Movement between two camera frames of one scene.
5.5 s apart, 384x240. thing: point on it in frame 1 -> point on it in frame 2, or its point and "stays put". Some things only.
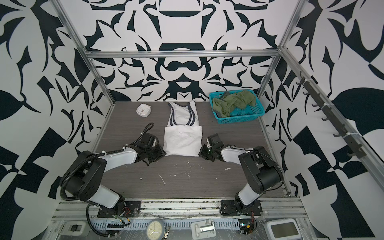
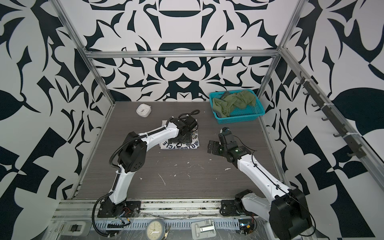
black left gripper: (161, 153) -> (188, 140)
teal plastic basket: (250, 112) stays put
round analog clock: (155, 229) stays put
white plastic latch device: (202, 230) stays put
